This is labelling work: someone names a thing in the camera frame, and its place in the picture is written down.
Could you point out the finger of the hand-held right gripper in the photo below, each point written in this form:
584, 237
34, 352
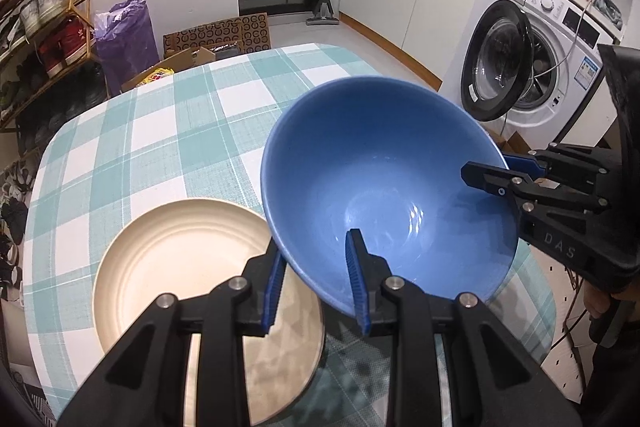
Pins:
522, 164
495, 182

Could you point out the teal checked tablecloth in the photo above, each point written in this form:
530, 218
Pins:
165, 132

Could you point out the white washing machine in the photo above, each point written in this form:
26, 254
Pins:
550, 7

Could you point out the floral floor mat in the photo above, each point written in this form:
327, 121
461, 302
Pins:
15, 217

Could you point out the blue speckled bowl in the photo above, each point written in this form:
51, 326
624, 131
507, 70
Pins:
380, 167

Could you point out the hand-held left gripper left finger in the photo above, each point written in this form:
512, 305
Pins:
272, 297

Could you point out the person's right hand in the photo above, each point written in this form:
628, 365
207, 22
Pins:
595, 304

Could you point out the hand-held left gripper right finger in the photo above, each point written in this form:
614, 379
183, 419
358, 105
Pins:
357, 282

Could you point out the white perforated floor mat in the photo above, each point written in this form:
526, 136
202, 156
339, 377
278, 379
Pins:
562, 322

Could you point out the purple plastic bag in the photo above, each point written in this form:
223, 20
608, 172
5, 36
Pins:
127, 42

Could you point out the large cream plate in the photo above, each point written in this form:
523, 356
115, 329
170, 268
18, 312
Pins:
170, 267

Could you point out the open cardboard box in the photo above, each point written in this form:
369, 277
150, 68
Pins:
190, 59

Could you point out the yellow snack packet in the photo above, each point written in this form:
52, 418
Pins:
155, 76

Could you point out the gold metal shoe rack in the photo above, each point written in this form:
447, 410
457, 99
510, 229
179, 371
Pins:
82, 7

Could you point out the rows of shoes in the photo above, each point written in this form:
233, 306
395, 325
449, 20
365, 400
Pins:
50, 7

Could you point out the grey cloth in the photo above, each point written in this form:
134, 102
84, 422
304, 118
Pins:
609, 9

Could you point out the patterned flat cardboard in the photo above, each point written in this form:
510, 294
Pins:
220, 32

